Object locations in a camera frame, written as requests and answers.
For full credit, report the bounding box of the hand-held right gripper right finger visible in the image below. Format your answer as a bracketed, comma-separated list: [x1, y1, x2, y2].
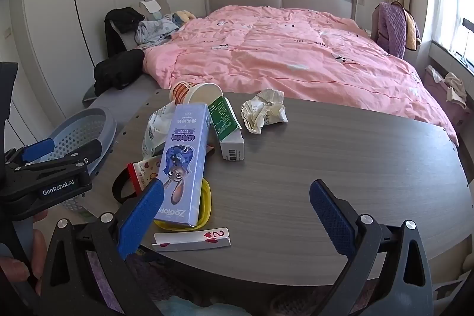
[307, 179, 434, 316]

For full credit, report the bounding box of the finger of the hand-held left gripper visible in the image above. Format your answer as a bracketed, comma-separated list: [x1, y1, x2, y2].
[13, 139, 103, 174]
[5, 137, 55, 166]

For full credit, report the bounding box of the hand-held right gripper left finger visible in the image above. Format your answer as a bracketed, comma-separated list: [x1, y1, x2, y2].
[39, 178, 165, 316]

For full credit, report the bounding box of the blue-grey perforated plastic basket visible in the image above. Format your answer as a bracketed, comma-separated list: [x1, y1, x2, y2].
[28, 108, 117, 213]

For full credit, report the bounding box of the red and white snack wrapper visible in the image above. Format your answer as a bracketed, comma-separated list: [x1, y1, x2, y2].
[127, 158, 162, 196]

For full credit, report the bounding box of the purple cartoon toothpaste box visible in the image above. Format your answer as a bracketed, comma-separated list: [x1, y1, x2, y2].
[153, 103, 211, 228]

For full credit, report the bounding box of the white and teal wipes packet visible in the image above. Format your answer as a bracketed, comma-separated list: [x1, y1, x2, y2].
[142, 101, 176, 159]

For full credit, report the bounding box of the green and white medicine box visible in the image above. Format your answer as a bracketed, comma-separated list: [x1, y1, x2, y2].
[207, 96, 246, 162]

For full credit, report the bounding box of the white paper wrapper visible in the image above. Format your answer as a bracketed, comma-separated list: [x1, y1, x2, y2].
[241, 89, 289, 134]

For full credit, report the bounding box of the red and white paper cup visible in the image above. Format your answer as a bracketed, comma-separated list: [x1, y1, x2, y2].
[169, 81, 225, 107]

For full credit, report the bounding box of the person's left hand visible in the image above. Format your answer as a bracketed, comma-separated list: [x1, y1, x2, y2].
[0, 209, 49, 289]

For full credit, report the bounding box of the black band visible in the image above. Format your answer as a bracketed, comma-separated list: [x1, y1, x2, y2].
[112, 168, 139, 206]

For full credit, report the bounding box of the playing card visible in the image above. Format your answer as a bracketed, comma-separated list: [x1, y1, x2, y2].
[151, 227, 232, 252]

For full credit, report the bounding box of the purple rug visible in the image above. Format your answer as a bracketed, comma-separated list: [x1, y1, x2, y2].
[89, 249, 223, 316]

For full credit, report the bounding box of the grey seat cushion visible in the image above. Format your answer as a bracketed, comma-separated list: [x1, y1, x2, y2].
[82, 86, 101, 102]

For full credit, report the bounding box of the yellow plastic lid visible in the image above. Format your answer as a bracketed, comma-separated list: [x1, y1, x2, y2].
[153, 178, 212, 231]

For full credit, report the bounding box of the black clothes pile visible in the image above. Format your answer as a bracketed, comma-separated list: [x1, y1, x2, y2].
[93, 49, 146, 96]

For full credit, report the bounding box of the grey chair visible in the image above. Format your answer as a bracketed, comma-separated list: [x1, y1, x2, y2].
[111, 0, 171, 52]

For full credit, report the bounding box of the black jacket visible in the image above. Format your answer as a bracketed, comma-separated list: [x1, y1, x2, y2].
[105, 7, 145, 54]

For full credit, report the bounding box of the light blue clothing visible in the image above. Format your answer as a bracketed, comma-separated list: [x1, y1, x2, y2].
[134, 14, 182, 44]

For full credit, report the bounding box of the white pad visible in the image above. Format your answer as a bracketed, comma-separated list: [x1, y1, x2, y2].
[139, 0, 161, 14]

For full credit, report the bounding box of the pink quilt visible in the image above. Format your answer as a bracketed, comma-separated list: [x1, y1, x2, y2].
[142, 5, 460, 146]

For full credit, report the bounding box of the yellow plush toy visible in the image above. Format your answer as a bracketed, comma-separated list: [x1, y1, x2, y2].
[174, 9, 197, 24]

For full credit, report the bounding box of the cream cloth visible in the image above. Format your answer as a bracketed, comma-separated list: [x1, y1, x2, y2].
[444, 72, 468, 109]

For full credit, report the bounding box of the purple quilted garment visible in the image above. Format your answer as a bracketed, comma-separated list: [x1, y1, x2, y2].
[374, 2, 421, 59]

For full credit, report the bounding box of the window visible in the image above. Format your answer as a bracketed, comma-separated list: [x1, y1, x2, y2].
[430, 0, 474, 68]

